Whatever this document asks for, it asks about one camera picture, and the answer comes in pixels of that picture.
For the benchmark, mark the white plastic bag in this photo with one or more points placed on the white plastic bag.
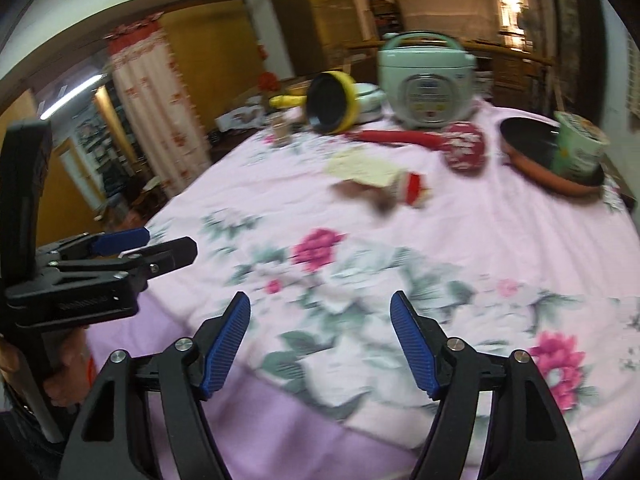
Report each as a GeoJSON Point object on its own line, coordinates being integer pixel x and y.
{"type": "Point", "coordinates": [242, 117]}

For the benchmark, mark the red hanging ornament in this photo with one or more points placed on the red hanging ornament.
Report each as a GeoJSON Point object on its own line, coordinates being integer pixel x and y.
{"type": "Point", "coordinates": [268, 81]}

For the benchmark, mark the red floral curtain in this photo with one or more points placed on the red floral curtain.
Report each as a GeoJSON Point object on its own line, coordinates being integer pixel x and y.
{"type": "Point", "coordinates": [155, 110]}

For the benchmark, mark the glass shaker jar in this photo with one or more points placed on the glass shaker jar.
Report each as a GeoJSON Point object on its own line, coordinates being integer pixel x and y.
{"type": "Point", "coordinates": [281, 130]}

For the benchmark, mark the dark framed picture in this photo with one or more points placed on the dark framed picture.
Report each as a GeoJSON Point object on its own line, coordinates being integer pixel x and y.
{"type": "Point", "coordinates": [575, 45]}

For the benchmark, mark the person's left hand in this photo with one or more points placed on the person's left hand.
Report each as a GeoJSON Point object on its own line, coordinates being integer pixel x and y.
{"type": "Point", "coordinates": [70, 360]}

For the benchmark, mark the white covered furniture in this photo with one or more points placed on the white covered furniture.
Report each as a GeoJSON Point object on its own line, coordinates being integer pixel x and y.
{"type": "Point", "coordinates": [447, 10]}

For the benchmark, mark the green paper cup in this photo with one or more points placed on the green paper cup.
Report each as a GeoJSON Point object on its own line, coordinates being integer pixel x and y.
{"type": "Point", "coordinates": [580, 147]}

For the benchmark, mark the wooden wardrobe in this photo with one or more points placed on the wooden wardrobe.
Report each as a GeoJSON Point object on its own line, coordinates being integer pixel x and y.
{"type": "Point", "coordinates": [210, 50]}

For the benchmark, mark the yellow pan with black inside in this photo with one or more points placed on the yellow pan with black inside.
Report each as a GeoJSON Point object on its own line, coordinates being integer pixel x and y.
{"type": "Point", "coordinates": [330, 105]}

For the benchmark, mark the fluorescent tube light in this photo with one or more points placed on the fluorescent tube light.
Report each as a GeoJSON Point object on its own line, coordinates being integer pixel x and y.
{"type": "Point", "coordinates": [72, 96]}

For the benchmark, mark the green rice cooker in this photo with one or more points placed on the green rice cooker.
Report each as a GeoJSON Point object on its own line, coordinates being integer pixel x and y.
{"type": "Point", "coordinates": [425, 80]}

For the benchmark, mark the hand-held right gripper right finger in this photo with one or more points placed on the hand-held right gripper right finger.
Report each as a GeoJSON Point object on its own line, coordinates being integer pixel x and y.
{"type": "Point", "coordinates": [415, 345]}

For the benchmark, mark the purple bed sheet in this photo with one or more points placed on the purple bed sheet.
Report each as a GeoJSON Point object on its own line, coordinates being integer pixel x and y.
{"type": "Point", "coordinates": [300, 450]}

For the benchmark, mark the brown frying pan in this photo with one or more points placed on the brown frying pan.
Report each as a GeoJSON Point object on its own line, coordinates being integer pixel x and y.
{"type": "Point", "coordinates": [530, 150]}

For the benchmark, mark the small white pot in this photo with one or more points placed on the small white pot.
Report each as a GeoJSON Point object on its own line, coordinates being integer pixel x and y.
{"type": "Point", "coordinates": [369, 102]}

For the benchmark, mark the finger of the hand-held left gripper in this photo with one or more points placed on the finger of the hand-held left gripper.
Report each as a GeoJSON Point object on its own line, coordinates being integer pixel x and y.
{"type": "Point", "coordinates": [160, 257]}
{"type": "Point", "coordinates": [120, 240]}

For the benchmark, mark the pink floral cloth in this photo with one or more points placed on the pink floral cloth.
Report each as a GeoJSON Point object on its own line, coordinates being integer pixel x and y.
{"type": "Point", "coordinates": [450, 240]}

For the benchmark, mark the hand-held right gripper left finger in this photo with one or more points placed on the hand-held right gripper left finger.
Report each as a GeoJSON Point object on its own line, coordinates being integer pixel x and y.
{"type": "Point", "coordinates": [225, 345]}

